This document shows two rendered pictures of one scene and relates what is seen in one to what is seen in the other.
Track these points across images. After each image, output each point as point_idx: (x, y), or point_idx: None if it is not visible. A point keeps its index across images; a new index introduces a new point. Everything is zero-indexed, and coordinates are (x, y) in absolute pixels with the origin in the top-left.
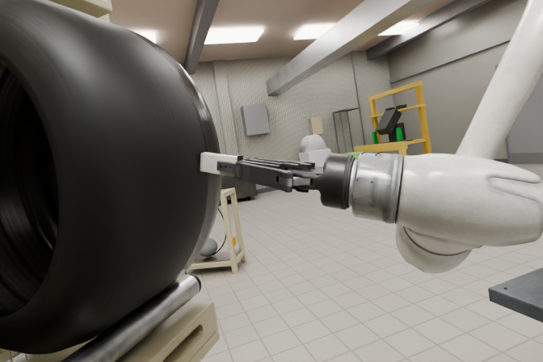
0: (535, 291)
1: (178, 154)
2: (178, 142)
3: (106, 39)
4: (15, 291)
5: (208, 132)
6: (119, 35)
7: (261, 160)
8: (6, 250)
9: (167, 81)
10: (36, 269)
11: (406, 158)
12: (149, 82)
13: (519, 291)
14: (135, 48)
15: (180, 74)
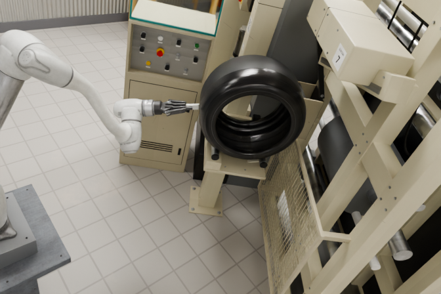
0: (46, 251)
1: (200, 98)
2: (201, 96)
3: (217, 68)
4: (265, 140)
5: (201, 103)
6: (221, 69)
7: (180, 106)
8: (281, 136)
9: (209, 84)
10: (271, 145)
11: (142, 100)
12: (208, 80)
13: (55, 251)
14: (216, 73)
15: (211, 86)
